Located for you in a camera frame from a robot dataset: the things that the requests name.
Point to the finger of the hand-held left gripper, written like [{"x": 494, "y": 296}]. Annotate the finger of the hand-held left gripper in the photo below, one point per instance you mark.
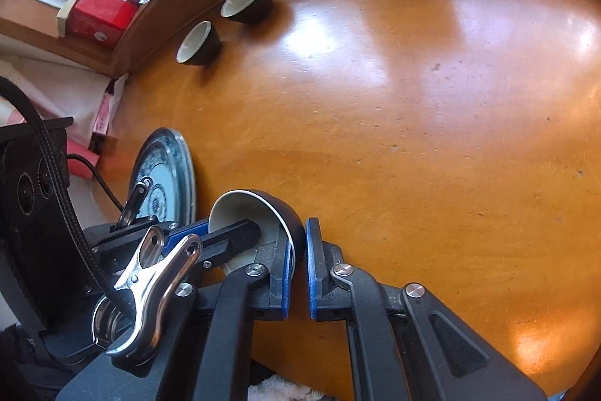
[
  {"x": 234, "y": 239},
  {"x": 188, "y": 233}
]

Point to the white cloth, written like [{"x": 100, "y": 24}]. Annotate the white cloth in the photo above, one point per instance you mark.
[{"x": 61, "y": 95}]

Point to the pink striped packet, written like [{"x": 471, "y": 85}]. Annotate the pink striped packet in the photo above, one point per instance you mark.
[{"x": 103, "y": 117}]

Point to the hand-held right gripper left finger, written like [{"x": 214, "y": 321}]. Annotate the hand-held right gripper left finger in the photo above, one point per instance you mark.
[{"x": 285, "y": 288}]

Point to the red box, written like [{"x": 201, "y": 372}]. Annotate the red box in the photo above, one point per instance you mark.
[{"x": 101, "y": 18}]

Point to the pink wrapper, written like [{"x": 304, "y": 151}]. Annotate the pink wrapper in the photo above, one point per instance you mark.
[{"x": 82, "y": 152}]

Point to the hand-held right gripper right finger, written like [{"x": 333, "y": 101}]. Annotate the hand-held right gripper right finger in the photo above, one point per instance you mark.
[{"x": 313, "y": 283}]

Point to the fluffy rug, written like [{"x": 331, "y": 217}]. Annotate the fluffy rug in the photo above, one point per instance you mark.
[{"x": 281, "y": 391}]

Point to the white paper scrap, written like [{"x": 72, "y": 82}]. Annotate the white paper scrap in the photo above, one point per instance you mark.
[{"x": 121, "y": 84}]

